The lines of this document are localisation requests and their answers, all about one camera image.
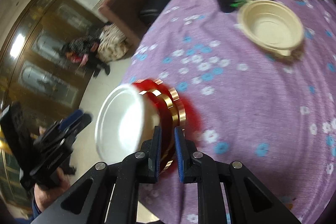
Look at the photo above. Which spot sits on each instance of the green snack wrapper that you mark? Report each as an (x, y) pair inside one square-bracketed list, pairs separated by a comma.
[(239, 3)]

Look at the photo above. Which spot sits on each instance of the wooden glass cabinet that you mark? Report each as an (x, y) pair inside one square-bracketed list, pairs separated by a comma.
[(48, 83)]

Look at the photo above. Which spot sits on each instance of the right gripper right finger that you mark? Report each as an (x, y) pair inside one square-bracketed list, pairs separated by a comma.
[(227, 193)]

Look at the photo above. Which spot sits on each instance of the brown armchair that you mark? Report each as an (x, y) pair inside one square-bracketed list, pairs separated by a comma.
[(125, 15)]

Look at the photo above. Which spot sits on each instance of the person crouching on floor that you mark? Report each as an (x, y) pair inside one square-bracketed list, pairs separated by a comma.
[(84, 52)]

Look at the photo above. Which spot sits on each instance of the red gold-rimmed flower plate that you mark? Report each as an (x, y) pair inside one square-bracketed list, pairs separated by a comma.
[(173, 110)]

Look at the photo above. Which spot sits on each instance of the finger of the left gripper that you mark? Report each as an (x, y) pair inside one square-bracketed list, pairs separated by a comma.
[(46, 147), (59, 128)]

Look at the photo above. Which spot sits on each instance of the patterned cushion bundle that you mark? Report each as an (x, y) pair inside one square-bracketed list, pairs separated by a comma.
[(113, 44)]

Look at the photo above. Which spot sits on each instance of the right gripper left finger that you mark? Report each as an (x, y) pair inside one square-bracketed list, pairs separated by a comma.
[(108, 193)]

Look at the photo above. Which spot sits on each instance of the operator left hand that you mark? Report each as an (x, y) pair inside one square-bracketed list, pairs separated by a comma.
[(44, 198)]

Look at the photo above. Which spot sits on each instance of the white foam plate bowl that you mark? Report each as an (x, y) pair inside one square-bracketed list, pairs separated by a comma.
[(126, 119)]

